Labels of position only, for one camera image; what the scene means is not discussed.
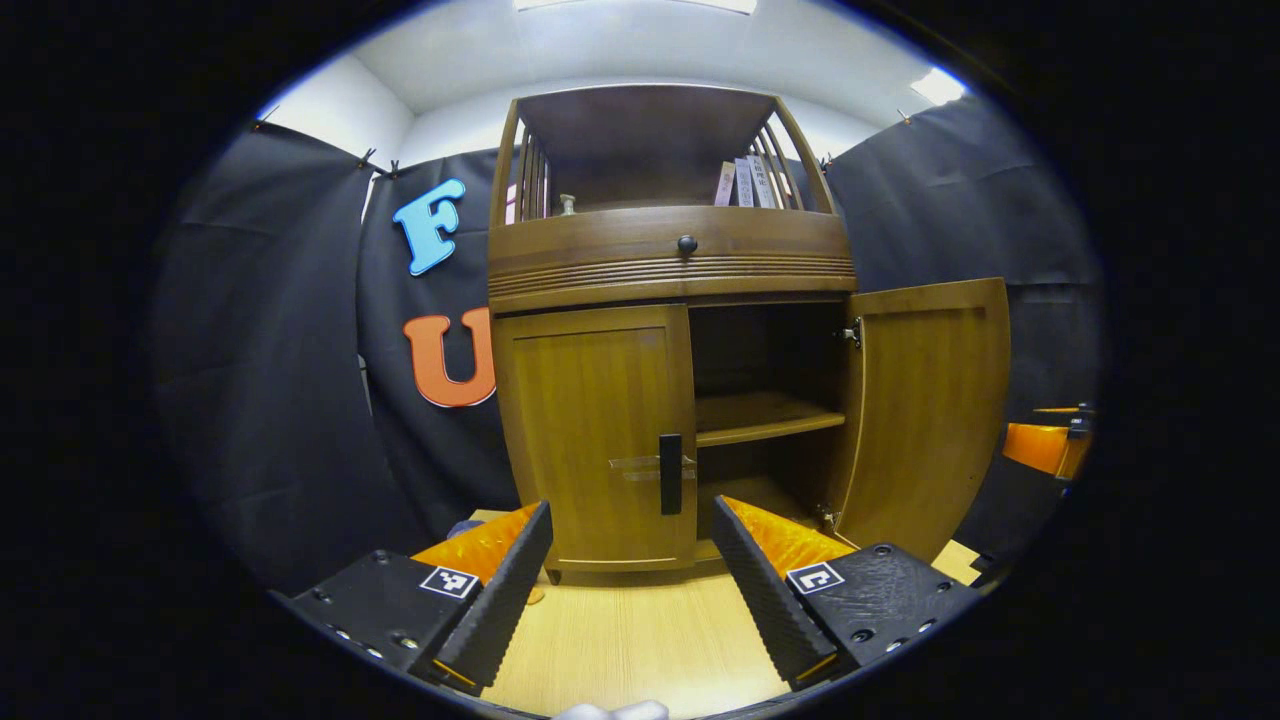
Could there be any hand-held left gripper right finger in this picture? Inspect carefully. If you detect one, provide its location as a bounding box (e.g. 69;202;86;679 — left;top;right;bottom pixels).
712;492;981;693

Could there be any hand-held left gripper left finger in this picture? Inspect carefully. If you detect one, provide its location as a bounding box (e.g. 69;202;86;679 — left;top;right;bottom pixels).
285;500;554;696

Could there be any wooden shoe cabinet door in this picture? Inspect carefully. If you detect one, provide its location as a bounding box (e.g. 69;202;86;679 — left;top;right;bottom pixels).
492;304;699;574
833;277;1012;564

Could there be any wooden double-door shoe cabinet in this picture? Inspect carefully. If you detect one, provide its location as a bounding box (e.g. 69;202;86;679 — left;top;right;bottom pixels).
487;83;1012;587

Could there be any plush penguin toy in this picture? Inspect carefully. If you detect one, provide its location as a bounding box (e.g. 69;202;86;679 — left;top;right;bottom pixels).
445;517;547;607

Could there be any black backdrop cloth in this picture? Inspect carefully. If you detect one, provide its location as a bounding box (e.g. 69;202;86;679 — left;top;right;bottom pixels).
150;95;1106;596

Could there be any ceiling light panel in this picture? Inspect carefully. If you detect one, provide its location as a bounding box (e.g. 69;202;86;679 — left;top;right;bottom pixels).
515;0;759;15
910;67;970;107

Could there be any wooden drawer with black knob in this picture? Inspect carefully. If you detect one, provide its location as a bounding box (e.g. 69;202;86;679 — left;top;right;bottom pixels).
488;206;859;301

